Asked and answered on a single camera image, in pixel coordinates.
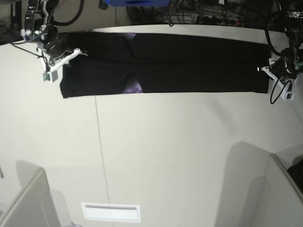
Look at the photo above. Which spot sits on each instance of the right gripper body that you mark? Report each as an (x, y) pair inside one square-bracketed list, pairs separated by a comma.
[(54, 48)]

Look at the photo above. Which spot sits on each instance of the left grey partition panel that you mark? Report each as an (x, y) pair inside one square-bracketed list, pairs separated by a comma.
[(33, 205)]

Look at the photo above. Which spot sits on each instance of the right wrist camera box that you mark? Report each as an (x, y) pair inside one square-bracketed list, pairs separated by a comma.
[(50, 76)]

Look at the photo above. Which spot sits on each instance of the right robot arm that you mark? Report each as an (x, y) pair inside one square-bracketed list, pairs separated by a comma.
[(40, 28)]

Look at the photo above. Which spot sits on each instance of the black T-shirt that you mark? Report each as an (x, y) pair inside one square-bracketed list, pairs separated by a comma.
[(121, 63)]

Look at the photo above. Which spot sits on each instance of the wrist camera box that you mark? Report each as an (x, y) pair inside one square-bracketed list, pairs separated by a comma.
[(50, 76), (288, 90)]

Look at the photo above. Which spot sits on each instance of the right grey partition panel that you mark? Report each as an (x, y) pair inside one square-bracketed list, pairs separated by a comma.
[(280, 203)]

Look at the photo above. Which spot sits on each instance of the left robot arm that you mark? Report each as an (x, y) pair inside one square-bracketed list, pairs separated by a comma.
[(288, 14)]

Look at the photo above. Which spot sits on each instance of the white table cable grommet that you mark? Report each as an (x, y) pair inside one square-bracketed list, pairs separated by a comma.
[(111, 212)]

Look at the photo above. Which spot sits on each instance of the blue plastic bin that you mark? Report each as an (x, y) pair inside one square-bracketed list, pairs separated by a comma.
[(129, 3)]

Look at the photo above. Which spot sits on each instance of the black keyboard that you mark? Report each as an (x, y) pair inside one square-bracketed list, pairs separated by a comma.
[(296, 172)]

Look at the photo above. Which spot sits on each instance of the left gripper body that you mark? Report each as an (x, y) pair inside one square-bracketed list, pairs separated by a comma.
[(289, 65)]

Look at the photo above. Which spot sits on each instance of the grey partition panel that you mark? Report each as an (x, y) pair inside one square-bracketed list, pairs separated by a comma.
[(280, 203), (33, 205)]

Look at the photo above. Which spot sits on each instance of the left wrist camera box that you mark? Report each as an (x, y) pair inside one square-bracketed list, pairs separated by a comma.
[(288, 90)]

